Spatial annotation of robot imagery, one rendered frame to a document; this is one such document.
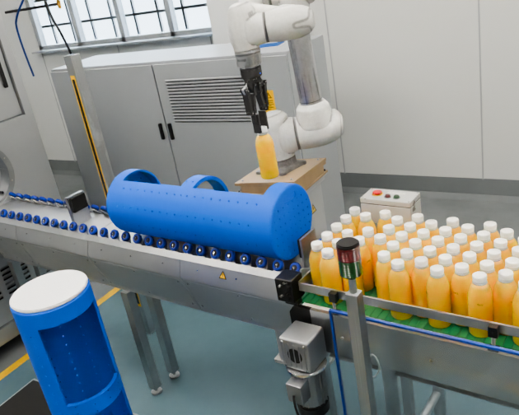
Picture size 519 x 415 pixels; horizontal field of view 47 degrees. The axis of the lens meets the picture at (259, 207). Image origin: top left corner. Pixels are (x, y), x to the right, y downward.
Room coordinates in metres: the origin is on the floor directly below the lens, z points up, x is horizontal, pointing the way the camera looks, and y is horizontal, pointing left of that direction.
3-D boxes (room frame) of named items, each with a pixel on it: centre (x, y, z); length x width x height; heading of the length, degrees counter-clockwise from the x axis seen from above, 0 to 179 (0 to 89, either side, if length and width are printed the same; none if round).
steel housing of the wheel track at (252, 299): (2.63, 0.66, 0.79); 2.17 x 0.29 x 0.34; 51
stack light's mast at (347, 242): (1.44, -0.22, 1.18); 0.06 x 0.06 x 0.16
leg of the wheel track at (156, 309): (2.68, 0.62, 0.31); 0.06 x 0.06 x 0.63; 51
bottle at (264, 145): (2.11, -0.06, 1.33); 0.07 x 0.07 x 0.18
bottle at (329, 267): (1.73, -0.19, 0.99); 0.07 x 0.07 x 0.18
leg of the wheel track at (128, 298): (2.57, 0.71, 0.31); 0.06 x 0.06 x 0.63; 51
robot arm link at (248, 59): (2.11, -0.06, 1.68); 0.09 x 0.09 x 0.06
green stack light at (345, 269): (1.44, -0.22, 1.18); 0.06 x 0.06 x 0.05
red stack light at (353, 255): (1.44, -0.22, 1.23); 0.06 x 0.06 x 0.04
